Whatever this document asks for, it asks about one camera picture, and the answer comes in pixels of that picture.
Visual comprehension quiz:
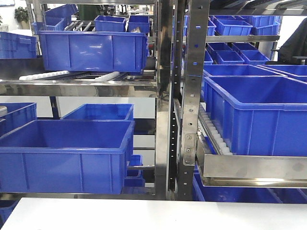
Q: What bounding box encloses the blue bin behind lower left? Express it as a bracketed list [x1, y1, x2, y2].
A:
[61, 103, 134, 121]

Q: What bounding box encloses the blue bin below right shelf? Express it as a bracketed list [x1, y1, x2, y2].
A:
[192, 173, 307, 204]

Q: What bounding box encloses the large blue bin upper left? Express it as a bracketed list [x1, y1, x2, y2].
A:
[38, 31, 147, 73]

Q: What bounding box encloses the large blue bin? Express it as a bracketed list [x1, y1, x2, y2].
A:
[204, 76, 307, 157]
[38, 31, 147, 73]
[0, 120, 135, 195]

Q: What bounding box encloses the large blue bin right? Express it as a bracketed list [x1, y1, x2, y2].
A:
[204, 76, 307, 157]

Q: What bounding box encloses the large blue bin lower left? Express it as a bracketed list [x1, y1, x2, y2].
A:
[0, 120, 135, 195]

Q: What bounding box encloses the blue bin far left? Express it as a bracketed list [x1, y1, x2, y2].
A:
[0, 32, 36, 59]

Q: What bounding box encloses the stainless steel rack frame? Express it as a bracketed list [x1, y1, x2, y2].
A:
[0, 0, 307, 200]

